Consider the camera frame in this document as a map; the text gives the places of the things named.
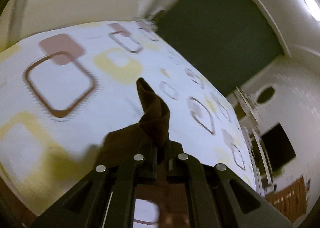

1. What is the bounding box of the brown plaid sweater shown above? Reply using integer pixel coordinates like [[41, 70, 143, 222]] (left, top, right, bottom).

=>
[[95, 78, 190, 227]]

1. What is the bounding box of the patterned white bed sheet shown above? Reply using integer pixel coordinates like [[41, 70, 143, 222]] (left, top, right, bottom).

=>
[[1, 22, 256, 215]]

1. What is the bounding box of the black wall television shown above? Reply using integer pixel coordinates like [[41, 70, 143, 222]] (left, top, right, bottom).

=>
[[261, 123, 296, 172]]

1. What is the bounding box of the dark green curtain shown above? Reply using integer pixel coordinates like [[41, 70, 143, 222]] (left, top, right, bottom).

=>
[[157, 0, 284, 96]]

